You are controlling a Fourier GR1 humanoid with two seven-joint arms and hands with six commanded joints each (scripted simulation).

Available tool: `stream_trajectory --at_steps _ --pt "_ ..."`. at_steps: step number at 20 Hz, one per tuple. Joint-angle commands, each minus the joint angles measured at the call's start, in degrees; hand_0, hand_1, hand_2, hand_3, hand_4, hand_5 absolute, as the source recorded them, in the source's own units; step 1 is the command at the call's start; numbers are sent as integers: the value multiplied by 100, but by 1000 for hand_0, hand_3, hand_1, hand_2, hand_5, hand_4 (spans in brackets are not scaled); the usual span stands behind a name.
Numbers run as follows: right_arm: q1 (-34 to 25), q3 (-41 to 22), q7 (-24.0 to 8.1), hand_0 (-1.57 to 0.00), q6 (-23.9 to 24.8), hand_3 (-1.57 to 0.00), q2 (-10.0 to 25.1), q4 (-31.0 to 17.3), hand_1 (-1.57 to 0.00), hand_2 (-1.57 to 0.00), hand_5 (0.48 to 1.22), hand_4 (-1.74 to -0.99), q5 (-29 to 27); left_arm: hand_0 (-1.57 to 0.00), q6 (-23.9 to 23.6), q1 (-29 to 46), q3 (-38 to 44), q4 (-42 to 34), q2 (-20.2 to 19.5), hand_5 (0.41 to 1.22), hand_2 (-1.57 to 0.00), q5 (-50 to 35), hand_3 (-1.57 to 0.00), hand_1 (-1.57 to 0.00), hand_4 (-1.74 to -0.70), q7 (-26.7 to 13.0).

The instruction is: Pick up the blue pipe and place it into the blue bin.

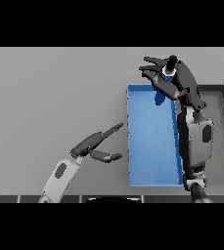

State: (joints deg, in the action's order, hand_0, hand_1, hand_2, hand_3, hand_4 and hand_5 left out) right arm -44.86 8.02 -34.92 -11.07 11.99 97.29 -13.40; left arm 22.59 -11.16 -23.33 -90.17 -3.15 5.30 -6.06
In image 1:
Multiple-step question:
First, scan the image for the blue pipe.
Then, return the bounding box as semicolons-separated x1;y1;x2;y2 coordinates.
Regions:
154;54;179;106

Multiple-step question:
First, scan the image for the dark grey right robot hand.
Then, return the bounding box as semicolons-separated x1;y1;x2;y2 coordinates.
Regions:
138;56;207;110

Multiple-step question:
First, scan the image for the dark grey bin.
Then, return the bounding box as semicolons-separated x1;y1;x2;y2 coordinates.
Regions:
197;84;224;187

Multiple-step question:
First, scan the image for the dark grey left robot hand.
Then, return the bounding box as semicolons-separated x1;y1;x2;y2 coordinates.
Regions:
69;122;124;164

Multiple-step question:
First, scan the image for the blue bin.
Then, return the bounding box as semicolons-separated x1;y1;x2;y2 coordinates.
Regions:
126;84;185;188

